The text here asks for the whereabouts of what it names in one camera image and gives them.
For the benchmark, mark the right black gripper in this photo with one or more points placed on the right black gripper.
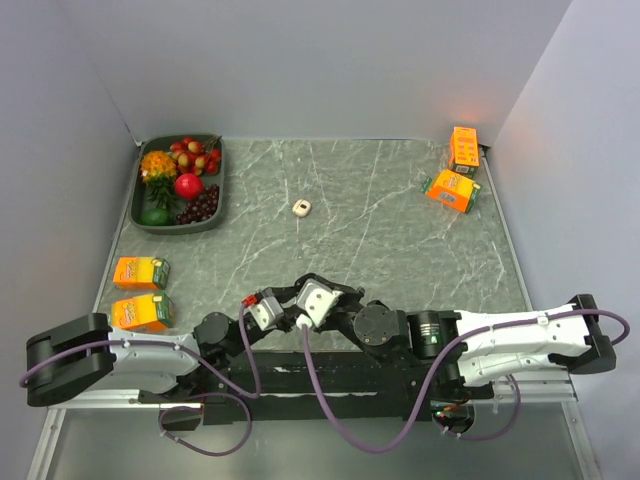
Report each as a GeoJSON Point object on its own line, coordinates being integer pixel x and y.
{"type": "Point", "coordinates": [349, 292]}

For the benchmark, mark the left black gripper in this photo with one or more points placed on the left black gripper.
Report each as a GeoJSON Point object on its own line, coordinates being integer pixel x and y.
{"type": "Point", "coordinates": [291, 313]}

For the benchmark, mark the black earbud charging case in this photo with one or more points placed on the black earbud charging case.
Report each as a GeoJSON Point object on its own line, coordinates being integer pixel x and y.
{"type": "Point", "coordinates": [309, 276]}

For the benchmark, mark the beige earbud charging case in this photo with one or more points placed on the beige earbud charging case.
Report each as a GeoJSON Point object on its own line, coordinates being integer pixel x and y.
{"type": "Point", "coordinates": [301, 208]}

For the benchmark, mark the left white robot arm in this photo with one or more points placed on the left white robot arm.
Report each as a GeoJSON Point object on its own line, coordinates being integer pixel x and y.
{"type": "Point", "coordinates": [89, 353]}

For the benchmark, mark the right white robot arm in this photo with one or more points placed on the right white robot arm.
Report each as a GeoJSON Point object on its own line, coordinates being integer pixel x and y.
{"type": "Point", "coordinates": [463, 349]}

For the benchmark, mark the orange juice box left lower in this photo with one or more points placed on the orange juice box left lower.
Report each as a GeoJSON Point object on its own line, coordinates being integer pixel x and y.
{"type": "Point", "coordinates": [148, 313]}

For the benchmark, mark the dark grape bunch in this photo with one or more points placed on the dark grape bunch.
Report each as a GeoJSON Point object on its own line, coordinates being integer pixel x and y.
{"type": "Point", "coordinates": [202, 208]}

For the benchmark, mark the orange juice box left upper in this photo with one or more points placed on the orange juice box left upper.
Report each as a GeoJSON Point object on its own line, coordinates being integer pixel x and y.
{"type": "Point", "coordinates": [141, 273]}

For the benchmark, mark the green avocado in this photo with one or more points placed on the green avocado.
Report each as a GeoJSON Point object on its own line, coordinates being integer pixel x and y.
{"type": "Point", "coordinates": [156, 217]}

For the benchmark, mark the red apple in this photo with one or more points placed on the red apple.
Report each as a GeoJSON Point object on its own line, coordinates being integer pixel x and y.
{"type": "Point", "coordinates": [188, 186]}

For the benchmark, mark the orange juice box tilted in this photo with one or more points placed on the orange juice box tilted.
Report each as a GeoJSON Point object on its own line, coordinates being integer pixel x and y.
{"type": "Point", "coordinates": [453, 190]}

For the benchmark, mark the grey fruit tray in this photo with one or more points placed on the grey fruit tray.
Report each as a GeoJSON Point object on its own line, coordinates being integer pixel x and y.
{"type": "Point", "coordinates": [139, 202]}

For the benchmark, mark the red lychee bunch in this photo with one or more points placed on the red lychee bunch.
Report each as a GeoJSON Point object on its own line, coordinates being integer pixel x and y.
{"type": "Point", "coordinates": [198, 157]}

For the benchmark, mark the orange pineapple toy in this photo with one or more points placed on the orange pineapple toy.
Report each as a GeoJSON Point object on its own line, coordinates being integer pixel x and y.
{"type": "Point", "coordinates": [158, 173]}

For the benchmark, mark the orange juice box far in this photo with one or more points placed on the orange juice box far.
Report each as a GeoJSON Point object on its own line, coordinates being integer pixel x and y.
{"type": "Point", "coordinates": [464, 158]}

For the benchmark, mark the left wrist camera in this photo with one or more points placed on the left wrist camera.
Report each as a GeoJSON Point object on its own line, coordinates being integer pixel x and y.
{"type": "Point", "coordinates": [266, 311]}

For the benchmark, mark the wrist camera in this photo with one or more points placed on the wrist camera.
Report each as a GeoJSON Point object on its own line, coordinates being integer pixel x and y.
{"type": "Point", "coordinates": [266, 311]}
{"type": "Point", "coordinates": [315, 301]}

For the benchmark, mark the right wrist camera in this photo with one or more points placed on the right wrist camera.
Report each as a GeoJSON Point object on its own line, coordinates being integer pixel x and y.
{"type": "Point", "coordinates": [315, 301]}

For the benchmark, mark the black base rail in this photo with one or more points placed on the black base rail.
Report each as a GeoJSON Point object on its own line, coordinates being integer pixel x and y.
{"type": "Point", "coordinates": [354, 385]}

